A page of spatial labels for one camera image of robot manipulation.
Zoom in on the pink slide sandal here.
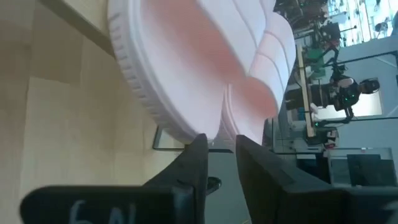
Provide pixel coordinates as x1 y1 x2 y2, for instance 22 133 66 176
222 0 297 147
107 0 271 146

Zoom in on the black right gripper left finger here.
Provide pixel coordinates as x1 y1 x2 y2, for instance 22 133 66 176
20 133 208 224

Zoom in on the background wooden table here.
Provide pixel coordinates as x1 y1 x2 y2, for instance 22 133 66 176
297 43 314 138

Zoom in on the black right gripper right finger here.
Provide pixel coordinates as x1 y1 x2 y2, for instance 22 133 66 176
235 135 398 224

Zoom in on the person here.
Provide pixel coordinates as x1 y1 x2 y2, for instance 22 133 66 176
331 77 381 113

